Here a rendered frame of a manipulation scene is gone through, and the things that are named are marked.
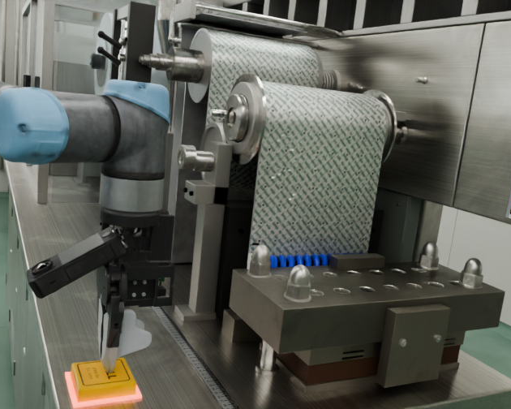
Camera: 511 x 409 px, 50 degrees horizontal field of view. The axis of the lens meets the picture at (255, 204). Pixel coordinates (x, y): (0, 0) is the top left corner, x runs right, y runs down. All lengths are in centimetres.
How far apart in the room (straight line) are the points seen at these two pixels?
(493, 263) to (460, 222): 39
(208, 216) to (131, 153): 31
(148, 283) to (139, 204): 11
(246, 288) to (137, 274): 18
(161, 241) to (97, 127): 17
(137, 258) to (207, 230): 25
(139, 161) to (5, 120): 15
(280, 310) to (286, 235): 22
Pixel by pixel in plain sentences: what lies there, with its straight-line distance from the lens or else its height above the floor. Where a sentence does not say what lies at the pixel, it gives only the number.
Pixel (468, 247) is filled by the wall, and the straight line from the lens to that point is 409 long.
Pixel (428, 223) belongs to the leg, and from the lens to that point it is 126.
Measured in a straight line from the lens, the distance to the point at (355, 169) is 94.
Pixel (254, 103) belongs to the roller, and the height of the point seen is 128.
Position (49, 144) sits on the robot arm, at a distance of 57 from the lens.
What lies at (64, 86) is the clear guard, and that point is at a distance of 179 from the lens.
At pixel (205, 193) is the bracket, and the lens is 89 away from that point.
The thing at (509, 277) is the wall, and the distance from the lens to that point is 388.
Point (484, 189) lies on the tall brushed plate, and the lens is 92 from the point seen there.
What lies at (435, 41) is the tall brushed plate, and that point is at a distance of 104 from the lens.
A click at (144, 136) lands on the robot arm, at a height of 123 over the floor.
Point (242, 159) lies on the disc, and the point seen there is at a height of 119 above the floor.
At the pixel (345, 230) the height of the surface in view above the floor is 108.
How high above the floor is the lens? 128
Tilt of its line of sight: 10 degrees down
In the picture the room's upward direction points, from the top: 6 degrees clockwise
